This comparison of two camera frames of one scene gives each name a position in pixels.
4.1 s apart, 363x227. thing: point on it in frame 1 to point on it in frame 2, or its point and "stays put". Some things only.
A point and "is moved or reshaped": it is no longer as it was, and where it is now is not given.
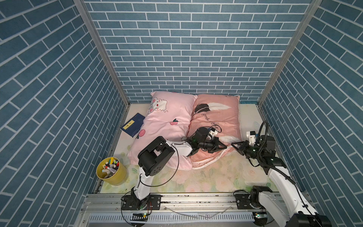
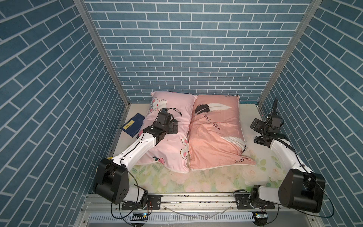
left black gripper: [214, 143] to [175, 126]
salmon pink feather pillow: [221, 112] is moved or reshaped
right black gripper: [242, 149] to [260, 123]
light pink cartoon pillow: [168, 116] stays put
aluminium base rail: [182, 210] stays put
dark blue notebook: [132, 127] stays put
